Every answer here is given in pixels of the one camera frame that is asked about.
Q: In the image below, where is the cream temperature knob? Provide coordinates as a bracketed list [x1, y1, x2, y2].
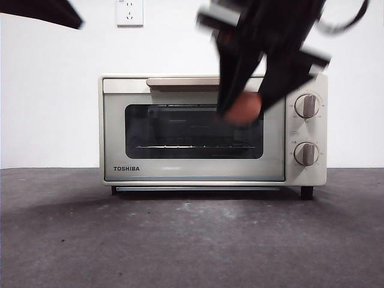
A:
[293, 94, 320, 119]

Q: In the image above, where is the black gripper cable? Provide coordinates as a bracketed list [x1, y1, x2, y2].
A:
[314, 0, 371, 37]

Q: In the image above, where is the cream Toshiba toaster oven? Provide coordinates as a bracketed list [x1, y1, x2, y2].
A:
[98, 72, 328, 200]

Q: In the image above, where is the tan oven door handle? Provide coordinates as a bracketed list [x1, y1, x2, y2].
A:
[146, 77, 224, 91]

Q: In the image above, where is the cream timer knob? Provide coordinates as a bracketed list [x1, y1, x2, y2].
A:
[293, 142, 319, 167]

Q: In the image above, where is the white wall socket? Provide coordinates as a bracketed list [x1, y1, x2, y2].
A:
[116, 0, 144, 28]

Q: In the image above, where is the metal wire oven rack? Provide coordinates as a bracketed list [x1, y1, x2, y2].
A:
[134, 143, 259, 151]

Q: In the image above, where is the oven door with glass window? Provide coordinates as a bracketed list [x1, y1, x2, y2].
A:
[102, 77, 286, 182]

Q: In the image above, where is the brown egg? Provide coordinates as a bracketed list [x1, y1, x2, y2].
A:
[223, 91, 261, 125]

